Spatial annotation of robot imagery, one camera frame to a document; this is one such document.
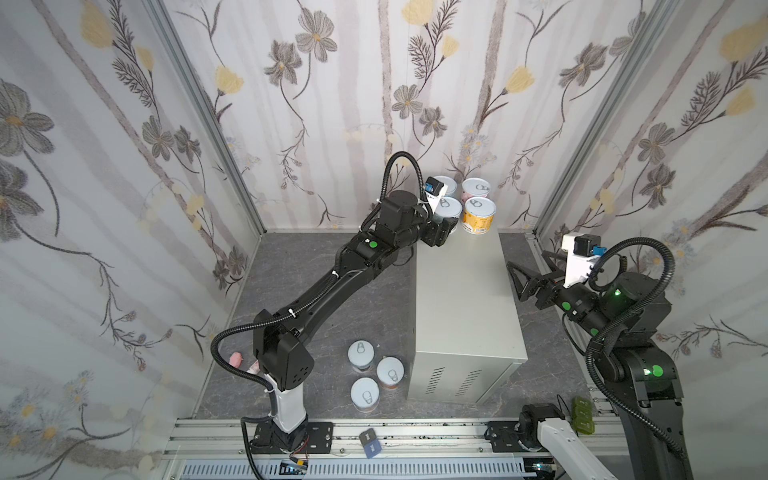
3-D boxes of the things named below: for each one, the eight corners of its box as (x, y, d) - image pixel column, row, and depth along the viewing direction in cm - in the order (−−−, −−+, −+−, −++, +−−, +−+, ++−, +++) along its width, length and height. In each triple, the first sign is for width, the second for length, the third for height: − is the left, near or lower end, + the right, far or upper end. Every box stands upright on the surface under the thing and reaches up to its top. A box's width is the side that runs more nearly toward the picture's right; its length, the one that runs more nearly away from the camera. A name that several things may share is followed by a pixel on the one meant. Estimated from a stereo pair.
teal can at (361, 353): (348, 370, 86) (346, 363, 82) (350, 347, 91) (348, 339, 87) (374, 370, 87) (374, 363, 82) (375, 347, 91) (375, 339, 87)
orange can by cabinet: (376, 389, 83) (375, 383, 79) (377, 363, 88) (376, 356, 83) (404, 390, 83) (405, 383, 79) (403, 363, 88) (404, 356, 83)
